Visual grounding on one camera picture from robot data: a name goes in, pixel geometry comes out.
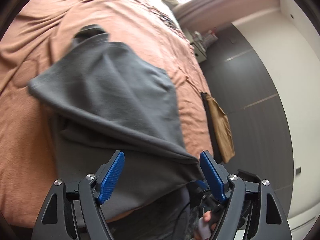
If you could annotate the wall outlet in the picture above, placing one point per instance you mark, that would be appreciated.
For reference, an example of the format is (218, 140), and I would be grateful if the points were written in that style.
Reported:
(298, 170)

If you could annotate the person's right hand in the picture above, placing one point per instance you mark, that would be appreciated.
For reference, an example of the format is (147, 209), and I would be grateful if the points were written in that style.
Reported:
(207, 216)

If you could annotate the orange blanket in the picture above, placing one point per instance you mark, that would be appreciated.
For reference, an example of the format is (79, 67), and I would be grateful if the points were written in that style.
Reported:
(37, 30)

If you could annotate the grey t-shirt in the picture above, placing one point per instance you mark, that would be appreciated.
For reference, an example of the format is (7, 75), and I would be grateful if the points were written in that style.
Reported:
(112, 105)

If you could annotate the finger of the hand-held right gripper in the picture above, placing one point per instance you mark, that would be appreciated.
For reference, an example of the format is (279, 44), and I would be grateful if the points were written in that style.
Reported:
(201, 183)

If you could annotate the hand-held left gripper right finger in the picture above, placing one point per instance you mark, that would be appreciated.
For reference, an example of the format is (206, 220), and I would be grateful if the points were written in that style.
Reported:
(213, 177)

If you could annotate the white nightstand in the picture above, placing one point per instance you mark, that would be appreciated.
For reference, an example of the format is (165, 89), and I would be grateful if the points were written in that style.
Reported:
(201, 52)

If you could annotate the pink curtain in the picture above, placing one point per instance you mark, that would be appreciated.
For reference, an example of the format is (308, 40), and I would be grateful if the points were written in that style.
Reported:
(225, 2)

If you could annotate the black folded garment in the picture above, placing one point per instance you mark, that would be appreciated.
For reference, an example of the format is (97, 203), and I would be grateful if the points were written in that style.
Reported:
(208, 115)

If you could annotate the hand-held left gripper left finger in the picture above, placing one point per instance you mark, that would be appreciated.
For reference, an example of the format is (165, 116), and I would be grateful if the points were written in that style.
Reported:
(111, 177)

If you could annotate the brown folded garment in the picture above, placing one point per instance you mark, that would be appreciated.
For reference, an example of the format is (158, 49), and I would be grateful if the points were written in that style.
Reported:
(222, 130)

